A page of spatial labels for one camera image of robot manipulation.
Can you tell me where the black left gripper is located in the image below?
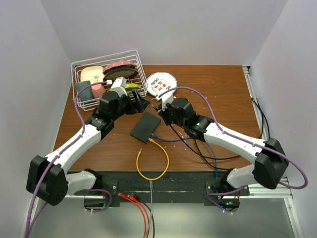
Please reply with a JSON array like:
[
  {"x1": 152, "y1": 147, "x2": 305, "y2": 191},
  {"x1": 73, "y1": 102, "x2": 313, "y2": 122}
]
[{"x1": 111, "y1": 89, "x2": 149, "y2": 120}]

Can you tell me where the blue ethernet cable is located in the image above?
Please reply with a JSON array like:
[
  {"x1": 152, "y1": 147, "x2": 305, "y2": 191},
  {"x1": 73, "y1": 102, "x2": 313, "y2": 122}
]
[{"x1": 151, "y1": 133, "x2": 220, "y2": 179}]

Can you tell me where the black network switch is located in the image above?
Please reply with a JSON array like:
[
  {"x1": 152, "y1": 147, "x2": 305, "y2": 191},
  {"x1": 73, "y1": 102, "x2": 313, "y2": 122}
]
[{"x1": 130, "y1": 112, "x2": 161, "y2": 144}]

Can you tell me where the yellow ethernet cable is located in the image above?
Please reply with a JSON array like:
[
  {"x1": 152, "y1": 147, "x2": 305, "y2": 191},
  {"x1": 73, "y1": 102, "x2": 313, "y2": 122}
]
[{"x1": 136, "y1": 138, "x2": 170, "y2": 181}]

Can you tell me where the black braided cable one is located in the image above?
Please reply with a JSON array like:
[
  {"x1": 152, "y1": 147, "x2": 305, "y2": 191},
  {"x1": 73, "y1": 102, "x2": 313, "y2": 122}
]
[{"x1": 151, "y1": 94, "x2": 270, "y2": 172}]

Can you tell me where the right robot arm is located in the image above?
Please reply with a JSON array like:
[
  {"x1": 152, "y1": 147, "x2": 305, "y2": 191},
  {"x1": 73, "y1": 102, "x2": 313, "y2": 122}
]
[{"x1": 156, "y1": 98, "x2": 289, "y2": 195}]

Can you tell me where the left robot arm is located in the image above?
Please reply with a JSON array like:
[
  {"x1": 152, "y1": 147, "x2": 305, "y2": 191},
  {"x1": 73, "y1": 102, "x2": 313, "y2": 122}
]
[{"x1": 26, "y1": 90, "x2": 150, "y2": 206}]

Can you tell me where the green plate in rack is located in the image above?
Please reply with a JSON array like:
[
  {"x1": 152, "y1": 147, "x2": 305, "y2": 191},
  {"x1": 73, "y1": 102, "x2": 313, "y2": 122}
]
[{"x1": 125, "y1": 83, "x2": 142, "y2": 91}]

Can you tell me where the white round printed plate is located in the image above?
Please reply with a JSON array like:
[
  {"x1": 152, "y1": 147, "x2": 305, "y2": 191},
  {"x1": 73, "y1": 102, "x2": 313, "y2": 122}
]
[{"x1": 147, "y1": 72, "x2": 178, "y2": 97}]

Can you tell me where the dark olive plate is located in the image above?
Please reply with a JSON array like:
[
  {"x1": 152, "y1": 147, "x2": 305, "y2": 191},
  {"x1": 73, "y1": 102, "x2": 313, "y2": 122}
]
[{"x1": 103, "y1": 67, "x2": 138, "y2": 81}]

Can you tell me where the pink plate in rack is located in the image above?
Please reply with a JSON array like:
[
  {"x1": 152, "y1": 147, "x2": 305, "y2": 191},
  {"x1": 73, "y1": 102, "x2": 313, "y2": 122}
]
[{"x1": 103, "y1": 60, "x2": 136, "y2": 75}]

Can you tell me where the pink cup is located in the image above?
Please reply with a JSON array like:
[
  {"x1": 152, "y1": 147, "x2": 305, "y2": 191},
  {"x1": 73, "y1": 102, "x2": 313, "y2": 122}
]
[{"x1": 91, "y1": 84, "x2": 106, "y2": 99}]

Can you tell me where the cream square plate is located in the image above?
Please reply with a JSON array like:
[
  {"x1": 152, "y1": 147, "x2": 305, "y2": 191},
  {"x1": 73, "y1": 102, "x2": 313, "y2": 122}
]
[{"x1": 80, "y1": 65, "x2": 104, "y2": 84}]

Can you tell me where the dark grey cup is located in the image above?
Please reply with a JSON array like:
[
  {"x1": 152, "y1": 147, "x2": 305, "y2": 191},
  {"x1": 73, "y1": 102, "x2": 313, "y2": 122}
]
[{"x1": 75, "y1": 81, "x2": 94, "y2": 102}]

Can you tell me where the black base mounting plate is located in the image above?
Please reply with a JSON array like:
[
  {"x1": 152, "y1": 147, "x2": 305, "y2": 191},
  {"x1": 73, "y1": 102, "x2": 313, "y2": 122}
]
[{"x1": 43, "y1": 170, "x2": 279, "y2": 213}]

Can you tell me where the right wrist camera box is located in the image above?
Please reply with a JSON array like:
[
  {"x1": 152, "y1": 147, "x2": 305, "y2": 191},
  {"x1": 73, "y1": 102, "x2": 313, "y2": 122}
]
[{"x1": 155, "y1": 89, "x2": 174, "y2": 111}]

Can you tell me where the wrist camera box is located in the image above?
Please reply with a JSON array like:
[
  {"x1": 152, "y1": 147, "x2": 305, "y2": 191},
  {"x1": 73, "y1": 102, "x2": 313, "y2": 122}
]
[
  {"x1": 155, "y1": 89, "x2": 174, "y2": 111},
  {"x1": 110, "y1": 77, "x2": 128, "y2": 97}
]

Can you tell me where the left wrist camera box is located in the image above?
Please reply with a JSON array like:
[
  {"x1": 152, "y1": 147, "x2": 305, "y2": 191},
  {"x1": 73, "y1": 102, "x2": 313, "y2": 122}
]
[{"x1": 110, "y1": 77, "x2": 128, "y2": 97}]

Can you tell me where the white wire dish rack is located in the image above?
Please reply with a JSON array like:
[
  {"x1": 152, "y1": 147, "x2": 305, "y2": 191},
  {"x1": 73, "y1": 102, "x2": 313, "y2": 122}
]
[{"x1": 71, "y1": 50, "x2": 147, "y2": 111}]

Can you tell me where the grey cable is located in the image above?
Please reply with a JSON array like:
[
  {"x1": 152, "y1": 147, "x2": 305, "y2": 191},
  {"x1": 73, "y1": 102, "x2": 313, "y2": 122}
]
[{"x1": 149, "y1": 180, "x2": 154, "y2": 238}]

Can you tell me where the black loose cable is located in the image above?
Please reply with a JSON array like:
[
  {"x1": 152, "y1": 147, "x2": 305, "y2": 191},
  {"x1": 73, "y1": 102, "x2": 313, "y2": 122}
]
[{"x1": 131, "y1": 192, "x2": 156, "y2": 238}]

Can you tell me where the red cable two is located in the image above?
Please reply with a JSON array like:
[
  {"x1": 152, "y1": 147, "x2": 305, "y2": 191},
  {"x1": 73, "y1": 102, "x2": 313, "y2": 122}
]
[{"x1": 126, "y1": 194, "x2": 152, "y2": 238}]

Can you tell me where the red cable one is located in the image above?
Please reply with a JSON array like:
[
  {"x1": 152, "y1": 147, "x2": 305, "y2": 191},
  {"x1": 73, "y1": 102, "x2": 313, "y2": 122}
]
[{"x1": 117, "y1": 192, "x2": 151, "y2": 238}]

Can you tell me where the black braided cable two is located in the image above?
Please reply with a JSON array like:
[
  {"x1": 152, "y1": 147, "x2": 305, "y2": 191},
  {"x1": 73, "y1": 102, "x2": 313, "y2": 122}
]
[{"x1": 193, "y1": 98, "x2": 269, "y2": 161}]

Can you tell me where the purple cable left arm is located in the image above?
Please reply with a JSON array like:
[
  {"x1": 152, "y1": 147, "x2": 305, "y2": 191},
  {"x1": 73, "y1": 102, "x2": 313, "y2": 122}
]
[{"x1": 24, "y1": 79, "x2": 113, "y2": 238}]

